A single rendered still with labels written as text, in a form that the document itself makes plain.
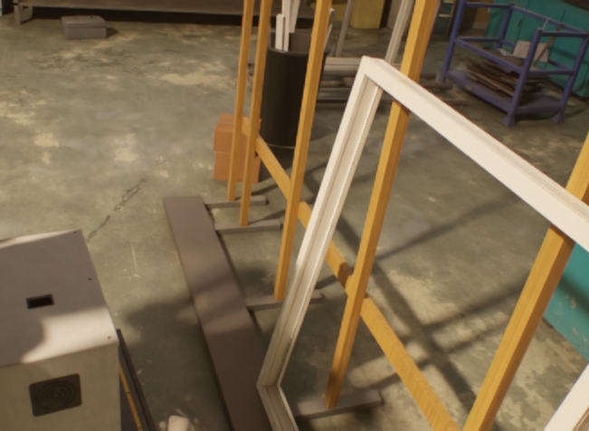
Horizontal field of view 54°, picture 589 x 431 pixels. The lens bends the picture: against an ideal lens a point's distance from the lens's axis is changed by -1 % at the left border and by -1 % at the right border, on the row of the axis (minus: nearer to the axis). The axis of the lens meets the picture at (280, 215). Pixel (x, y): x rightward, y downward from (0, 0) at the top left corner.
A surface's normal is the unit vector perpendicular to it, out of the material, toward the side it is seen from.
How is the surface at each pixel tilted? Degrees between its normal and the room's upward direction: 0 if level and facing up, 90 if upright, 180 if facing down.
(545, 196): 82
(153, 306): 0
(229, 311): 0
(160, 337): 0
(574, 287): 90
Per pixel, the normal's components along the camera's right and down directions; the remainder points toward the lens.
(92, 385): 0.43, 0.51
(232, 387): 0.12, -0.85
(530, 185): -0.92, -0.06
